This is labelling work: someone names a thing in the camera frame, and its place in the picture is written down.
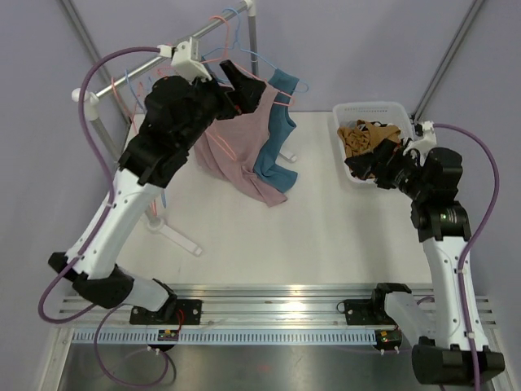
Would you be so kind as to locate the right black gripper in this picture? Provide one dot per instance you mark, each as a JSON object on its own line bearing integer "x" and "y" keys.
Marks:
{"x": 385, "y": 164}

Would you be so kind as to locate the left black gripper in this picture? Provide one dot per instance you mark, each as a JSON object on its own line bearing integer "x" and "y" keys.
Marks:
{"x": 229, "y": 99}

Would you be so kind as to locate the mustard tank top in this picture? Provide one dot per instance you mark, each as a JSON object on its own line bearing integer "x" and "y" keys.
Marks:
{"x": 361, "y": 137}

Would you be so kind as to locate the mauve pink tank top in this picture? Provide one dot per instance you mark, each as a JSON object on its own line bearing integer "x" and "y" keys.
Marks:
{"x": 228, "y": 150}

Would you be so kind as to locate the pink hanger of mauve top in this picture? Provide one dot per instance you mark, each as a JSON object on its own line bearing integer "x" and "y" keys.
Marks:
{"x": 284, "y": 152}

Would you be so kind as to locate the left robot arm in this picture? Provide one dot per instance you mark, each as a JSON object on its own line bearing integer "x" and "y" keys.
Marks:
{"x": 178, "y": 113}

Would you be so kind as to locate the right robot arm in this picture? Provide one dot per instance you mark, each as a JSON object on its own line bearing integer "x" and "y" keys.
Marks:
{"x": 452, "y": 348}

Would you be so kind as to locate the teal blue tank top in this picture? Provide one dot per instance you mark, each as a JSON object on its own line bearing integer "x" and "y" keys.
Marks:
{"x": 280, "y": 126}

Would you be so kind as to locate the white plastic basket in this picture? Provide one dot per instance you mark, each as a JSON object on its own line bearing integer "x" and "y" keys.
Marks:
{"x": 391, "y": 113}

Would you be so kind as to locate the metal clothes rack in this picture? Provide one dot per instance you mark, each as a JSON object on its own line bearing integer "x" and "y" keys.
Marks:
{"x": 154, "y": 224}

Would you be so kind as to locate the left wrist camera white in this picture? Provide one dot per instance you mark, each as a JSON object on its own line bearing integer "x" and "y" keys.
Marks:
{"x": 185, "y": 60}

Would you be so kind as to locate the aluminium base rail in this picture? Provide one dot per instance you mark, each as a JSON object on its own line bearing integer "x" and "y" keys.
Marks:
{"x": 274, "y": 306}

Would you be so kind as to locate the white slotted cable duct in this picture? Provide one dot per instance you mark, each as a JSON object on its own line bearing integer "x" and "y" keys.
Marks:
{"x": 225, "y": 337}

